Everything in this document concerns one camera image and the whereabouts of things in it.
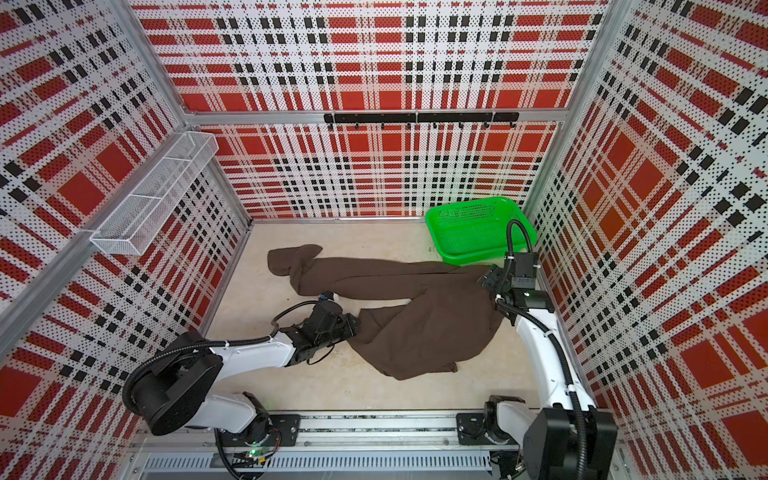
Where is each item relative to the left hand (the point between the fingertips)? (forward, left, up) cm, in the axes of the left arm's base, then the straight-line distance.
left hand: (361, 322), depth 90 cm
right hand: (+6, -39, +15) cm, 42 cm away
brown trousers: (-6, -13, -1) cm, 14 cm away
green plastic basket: (+39, -42, -1) cm, 57 cm away
